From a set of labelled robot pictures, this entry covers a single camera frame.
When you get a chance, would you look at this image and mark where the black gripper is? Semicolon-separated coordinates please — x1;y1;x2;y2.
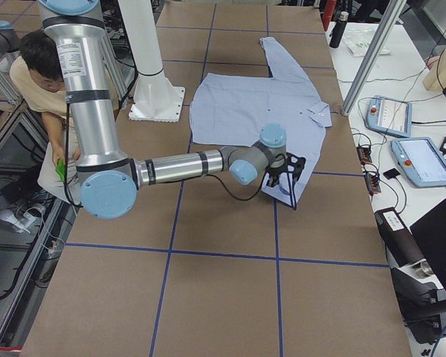
266;154;287;187

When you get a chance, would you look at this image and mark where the light blue striped shirt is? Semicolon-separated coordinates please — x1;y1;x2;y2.
190;37;332;205

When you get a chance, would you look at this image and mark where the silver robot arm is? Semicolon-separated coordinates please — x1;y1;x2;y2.
39;1;288;219

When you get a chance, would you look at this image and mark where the orange connector board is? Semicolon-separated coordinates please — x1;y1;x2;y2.
356;146;372;164

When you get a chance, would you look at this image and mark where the upper teach pendant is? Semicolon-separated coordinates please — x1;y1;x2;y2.
364;95;413;138

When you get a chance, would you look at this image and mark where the teach pendant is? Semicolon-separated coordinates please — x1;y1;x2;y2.
364;95;413;138
390;137;446;188

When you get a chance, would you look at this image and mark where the brown paper roll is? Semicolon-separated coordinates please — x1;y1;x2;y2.
374;208;424;266

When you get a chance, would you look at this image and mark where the lower teach pendant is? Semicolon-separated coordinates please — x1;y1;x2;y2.
390;137;446;188

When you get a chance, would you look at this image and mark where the black water bottle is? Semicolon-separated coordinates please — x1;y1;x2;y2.
329;11;349;48

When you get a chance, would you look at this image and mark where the black monitor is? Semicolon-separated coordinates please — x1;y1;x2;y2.
410;198;446;290

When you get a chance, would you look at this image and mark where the person in beige shirt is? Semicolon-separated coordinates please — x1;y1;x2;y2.
10;30;80;204

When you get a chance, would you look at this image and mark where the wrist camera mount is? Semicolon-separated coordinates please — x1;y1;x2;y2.
285;152;306;184

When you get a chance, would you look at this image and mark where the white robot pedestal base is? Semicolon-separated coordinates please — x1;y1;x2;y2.
118;0;185;123

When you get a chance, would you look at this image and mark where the green handled tool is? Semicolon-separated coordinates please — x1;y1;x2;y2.
56;158;68;183

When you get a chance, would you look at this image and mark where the aluminium frame post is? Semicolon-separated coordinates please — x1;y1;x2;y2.
341;0;407;116

